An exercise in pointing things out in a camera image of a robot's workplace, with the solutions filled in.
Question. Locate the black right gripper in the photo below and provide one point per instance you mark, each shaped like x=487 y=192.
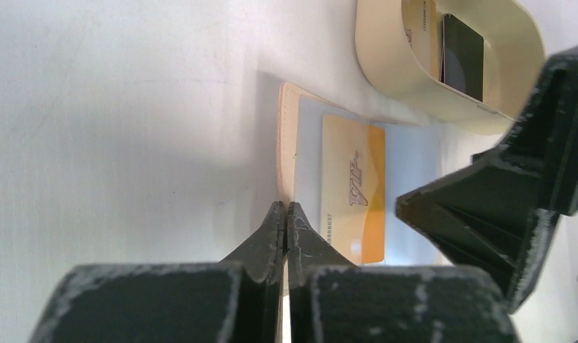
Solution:
x=500 y=213

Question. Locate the black card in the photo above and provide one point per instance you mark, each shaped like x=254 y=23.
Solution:
x=462 y=57

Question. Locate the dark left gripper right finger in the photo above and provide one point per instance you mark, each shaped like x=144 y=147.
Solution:
x=333 y=300

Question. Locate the gold VIP card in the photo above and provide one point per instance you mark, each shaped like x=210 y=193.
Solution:
x=353 y=201
x=421 y=38

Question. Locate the tan wooden tray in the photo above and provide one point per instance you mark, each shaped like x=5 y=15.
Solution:
x=513 y=46

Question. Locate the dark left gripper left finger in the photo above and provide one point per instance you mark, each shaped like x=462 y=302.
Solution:
x=237 y=299

